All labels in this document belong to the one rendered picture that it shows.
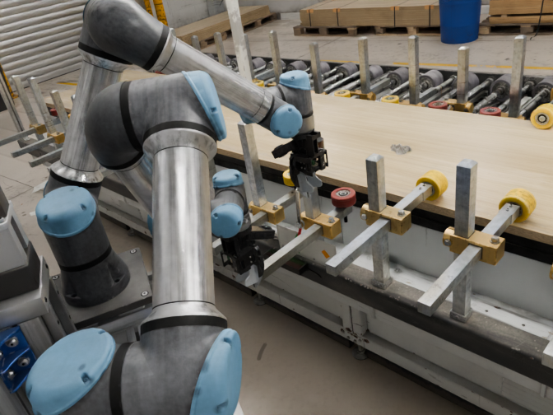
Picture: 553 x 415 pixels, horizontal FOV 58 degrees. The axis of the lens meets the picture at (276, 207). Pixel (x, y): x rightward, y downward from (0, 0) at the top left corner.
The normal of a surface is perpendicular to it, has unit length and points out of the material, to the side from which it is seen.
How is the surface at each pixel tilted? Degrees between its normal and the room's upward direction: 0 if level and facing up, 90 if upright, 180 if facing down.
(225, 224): 90
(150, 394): 51
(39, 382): 7
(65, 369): 7
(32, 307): 90
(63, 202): 8
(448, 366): 90
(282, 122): 90
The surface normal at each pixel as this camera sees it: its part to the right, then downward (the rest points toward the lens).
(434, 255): -0.68, 0.45
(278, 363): -0.15, -0.86
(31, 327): 0.37, 0.41
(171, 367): -0.12, -0.39
